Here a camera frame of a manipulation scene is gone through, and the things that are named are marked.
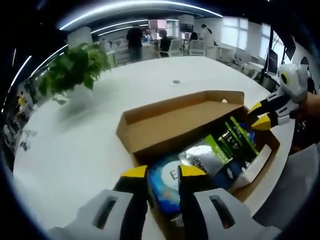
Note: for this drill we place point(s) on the potted green plant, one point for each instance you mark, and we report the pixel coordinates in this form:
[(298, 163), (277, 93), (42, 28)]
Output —
[(75, 67)]

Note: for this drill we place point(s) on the long curved ceiling light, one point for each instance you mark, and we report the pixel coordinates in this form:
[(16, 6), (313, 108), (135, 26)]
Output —
[(140, 10)]

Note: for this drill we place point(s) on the silver foil packet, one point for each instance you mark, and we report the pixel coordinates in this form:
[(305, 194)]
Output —
[(197, 160)]

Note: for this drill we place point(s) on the person's right hand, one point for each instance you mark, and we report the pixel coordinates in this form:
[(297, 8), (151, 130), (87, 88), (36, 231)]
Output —
[(302, 111)]

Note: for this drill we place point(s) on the black monitor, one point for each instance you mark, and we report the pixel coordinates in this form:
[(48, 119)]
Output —
[(186, 27)]

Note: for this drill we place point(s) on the desk computer monitor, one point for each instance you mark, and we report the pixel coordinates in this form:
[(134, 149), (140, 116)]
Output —
[(272, 61)]

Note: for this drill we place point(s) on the brown cardboard shoe box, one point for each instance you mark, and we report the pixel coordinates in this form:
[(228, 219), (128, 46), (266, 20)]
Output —
[(162, 125)]

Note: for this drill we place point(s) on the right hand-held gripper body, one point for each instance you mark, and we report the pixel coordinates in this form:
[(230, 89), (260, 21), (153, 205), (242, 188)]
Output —
[(297, 82)]

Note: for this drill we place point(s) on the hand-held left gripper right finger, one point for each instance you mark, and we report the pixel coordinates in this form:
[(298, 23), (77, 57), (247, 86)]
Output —
[(190, 200)]

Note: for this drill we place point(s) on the small white black gadget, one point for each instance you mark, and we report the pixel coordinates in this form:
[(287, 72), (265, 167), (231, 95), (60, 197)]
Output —
[(28, 140)]

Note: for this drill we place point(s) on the white office chair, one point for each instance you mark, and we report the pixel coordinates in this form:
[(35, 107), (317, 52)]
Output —
[(198, 47), (175, 48)]

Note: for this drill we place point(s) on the small white blue carton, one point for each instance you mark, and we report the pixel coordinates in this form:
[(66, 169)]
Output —
[(255, 170)]

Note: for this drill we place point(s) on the pink lit screen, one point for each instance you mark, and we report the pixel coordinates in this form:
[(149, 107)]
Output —
[(157, 24)]

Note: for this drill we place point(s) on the blue wet wipes soft packet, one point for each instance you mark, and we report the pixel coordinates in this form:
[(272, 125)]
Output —
[(165, 185)]

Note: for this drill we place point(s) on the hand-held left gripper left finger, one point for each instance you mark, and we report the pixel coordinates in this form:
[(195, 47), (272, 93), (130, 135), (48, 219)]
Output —
[(130, 207)]

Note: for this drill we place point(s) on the green black foil packet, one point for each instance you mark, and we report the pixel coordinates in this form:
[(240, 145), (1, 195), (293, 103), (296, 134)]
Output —
[(230, 140)]

